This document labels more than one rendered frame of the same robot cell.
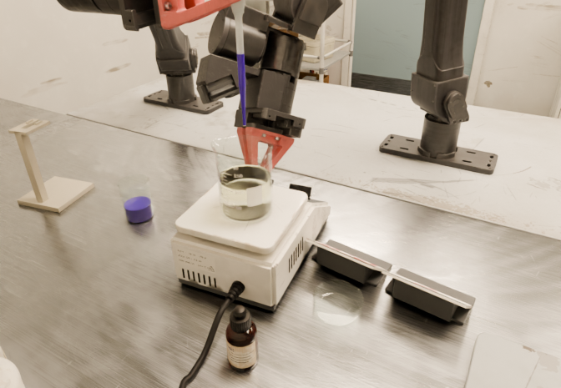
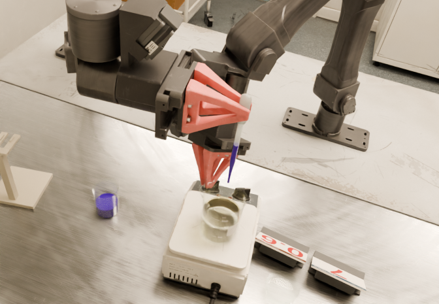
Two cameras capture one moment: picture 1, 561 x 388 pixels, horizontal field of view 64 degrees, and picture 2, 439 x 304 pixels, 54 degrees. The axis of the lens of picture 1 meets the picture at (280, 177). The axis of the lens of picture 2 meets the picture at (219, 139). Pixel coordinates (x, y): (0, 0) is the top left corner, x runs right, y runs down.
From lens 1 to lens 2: 0.32 m
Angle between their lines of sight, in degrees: 19
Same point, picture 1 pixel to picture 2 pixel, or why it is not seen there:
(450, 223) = (342, 204)
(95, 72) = not seen: outside the picture
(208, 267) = (193, 274)
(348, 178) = (264, 159)
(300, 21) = (254, 71)
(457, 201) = (345, 181)
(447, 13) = (353, 43)
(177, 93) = not seen: hidden behind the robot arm
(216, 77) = not seen: hidden behind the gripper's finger
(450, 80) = (347, 87)
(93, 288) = (97, 289)
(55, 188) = (19, 181)
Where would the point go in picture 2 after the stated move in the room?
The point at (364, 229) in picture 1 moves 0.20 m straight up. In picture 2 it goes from (285, 214) to (313, 136)
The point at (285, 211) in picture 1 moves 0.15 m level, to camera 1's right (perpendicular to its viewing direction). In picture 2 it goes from (246, 228) to (334, 220)
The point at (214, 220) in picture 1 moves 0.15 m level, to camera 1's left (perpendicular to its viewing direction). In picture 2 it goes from (198, 242) to (93, 252)
